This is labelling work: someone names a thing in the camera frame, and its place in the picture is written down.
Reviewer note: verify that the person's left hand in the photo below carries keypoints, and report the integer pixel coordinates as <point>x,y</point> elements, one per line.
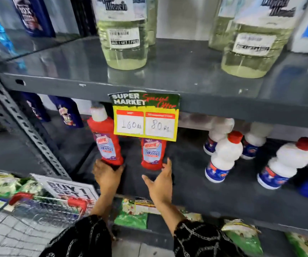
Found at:
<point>106,179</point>

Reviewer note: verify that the person's right hand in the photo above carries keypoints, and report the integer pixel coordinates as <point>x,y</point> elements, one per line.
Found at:
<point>161,188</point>

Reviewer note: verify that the person's right thumb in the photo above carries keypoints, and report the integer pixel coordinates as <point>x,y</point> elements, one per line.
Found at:
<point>147,180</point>

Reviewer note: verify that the person's left fingers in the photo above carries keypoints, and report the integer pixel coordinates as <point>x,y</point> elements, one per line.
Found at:
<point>103,165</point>

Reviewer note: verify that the red cleaner bottle white cap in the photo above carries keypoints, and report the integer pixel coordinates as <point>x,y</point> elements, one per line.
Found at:
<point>106,136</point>

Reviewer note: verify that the person's right forearm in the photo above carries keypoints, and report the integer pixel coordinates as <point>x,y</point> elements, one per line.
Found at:
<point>170,215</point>

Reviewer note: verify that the person's left forearm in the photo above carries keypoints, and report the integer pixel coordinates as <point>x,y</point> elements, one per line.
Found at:
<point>104,206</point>

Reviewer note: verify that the white paper offer sign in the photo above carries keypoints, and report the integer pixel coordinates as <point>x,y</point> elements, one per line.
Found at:
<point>68,190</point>

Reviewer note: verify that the yellow green price sign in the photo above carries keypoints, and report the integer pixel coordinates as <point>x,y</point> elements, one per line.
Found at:
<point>146,117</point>

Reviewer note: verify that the black patterned left sleeve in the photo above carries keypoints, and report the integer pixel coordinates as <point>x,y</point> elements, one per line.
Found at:
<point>81,238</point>

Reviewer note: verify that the grey metal shelf rack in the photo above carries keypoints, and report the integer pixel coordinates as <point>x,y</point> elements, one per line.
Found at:
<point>196,66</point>

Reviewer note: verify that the clear bottle yellow liquid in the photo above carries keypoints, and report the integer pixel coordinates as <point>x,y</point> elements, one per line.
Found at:
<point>219,32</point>
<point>152,24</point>
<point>255,42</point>
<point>123,37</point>

